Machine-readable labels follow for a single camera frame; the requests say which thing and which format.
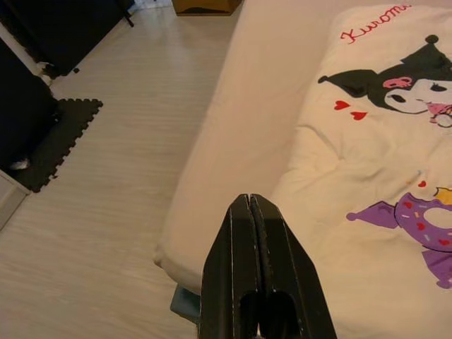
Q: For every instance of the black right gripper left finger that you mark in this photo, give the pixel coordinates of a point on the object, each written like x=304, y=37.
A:
x=229, y=279

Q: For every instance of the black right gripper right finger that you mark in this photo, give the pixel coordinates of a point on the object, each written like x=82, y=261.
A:
x=289, y=282

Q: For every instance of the cream cartoon print quilt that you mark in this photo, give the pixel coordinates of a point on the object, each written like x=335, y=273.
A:
x=370, y=159

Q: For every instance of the mattress with beige sheet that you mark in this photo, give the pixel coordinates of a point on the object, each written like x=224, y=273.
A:
x=247, y=123

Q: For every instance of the black foam floor mat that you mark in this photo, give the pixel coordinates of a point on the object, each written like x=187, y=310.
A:
x=63, y=141

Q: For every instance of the white wardrobe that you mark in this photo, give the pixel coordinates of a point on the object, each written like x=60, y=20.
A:
x=12, y=197

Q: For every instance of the large black equipment case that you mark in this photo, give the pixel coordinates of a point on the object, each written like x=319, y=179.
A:
x=24, y=106

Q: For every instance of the brown cardboard box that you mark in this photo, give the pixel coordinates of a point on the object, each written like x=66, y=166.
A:
x=208, y=7

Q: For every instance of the black wheeled case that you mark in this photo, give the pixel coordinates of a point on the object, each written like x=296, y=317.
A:
x=63, y=31

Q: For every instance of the dark bed frame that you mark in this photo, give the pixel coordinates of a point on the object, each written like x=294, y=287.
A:
x=185, y=303

